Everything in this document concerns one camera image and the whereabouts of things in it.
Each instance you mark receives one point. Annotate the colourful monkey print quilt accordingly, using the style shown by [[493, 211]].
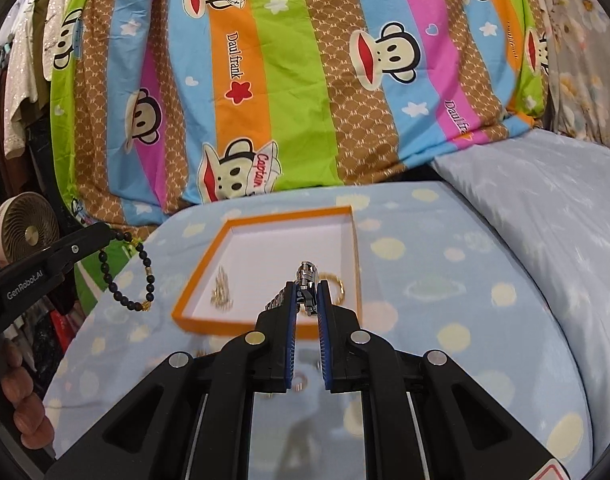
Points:
[[156, 104]]

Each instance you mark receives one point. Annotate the hanging clothes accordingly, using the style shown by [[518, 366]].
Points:
[[29, 41]]

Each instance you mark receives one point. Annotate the silver wristwatch dark dial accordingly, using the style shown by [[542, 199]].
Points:
[[305, 286]]

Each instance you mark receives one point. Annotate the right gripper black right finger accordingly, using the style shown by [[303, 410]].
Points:
[[424, 417]]

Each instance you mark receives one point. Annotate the pale blue duvet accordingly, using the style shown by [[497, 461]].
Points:
[[548, 197]]

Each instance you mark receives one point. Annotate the gold chain bangle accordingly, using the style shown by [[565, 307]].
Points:
[[337, 284]]

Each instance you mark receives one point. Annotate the grey floral pillow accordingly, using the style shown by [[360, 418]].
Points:
[[578, 41]]

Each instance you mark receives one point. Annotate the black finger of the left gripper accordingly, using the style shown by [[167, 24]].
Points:
[[25, 282]]

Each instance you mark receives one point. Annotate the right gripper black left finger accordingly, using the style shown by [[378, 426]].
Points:
[[191, 418]]

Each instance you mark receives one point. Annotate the left hand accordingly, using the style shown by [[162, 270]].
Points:
[[30, 417]]

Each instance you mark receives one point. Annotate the light blue planet bedsheet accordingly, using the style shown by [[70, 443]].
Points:
[[433, 276]]

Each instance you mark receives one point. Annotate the orange shallow cardboard box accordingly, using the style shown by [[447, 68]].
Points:
[[251, 259]]

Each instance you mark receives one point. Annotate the small desk fan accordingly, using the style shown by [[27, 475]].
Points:
[[28, 224]]

